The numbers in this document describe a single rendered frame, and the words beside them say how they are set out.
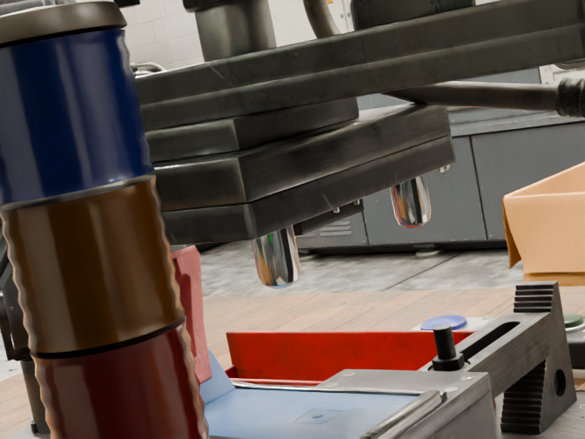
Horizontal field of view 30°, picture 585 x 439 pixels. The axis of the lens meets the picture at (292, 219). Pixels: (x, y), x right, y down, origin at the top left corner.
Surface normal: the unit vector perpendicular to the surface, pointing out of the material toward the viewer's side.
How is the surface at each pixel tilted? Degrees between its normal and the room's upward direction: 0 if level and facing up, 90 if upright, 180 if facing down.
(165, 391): 104
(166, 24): 90
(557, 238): 86
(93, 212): 76
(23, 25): 72
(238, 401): 0
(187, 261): 84
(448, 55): 90
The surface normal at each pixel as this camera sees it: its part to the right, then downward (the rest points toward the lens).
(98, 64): 0.77, 0.18
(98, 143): 0.58, 0.25
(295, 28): -0.64, 0.23
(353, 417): -0.19, -0.97
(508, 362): 0.78, -0.07
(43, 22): 0.14, -0.22
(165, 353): 0.67, -0.29
